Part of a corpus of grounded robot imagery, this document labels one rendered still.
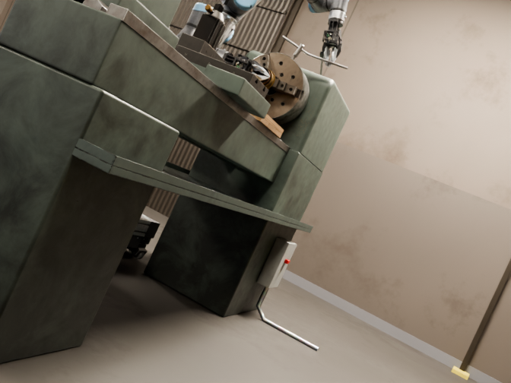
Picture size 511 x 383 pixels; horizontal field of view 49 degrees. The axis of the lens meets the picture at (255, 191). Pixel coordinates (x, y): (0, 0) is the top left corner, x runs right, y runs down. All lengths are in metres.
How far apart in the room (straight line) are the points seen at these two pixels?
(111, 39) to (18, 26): 0.26
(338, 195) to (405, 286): 0.95
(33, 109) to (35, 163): 0.13
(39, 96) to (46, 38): 0.14
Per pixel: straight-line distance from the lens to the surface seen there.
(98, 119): 1.31
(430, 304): 4.71
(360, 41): 5.31
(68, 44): 1.38
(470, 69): 5.06
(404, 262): 4.74
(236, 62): 2.46
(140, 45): 1.40
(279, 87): 2.53
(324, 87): 2.71
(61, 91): 1.35
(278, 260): 2.89
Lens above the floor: 0.63
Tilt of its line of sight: level
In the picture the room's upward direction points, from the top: 25 degrees clockwise
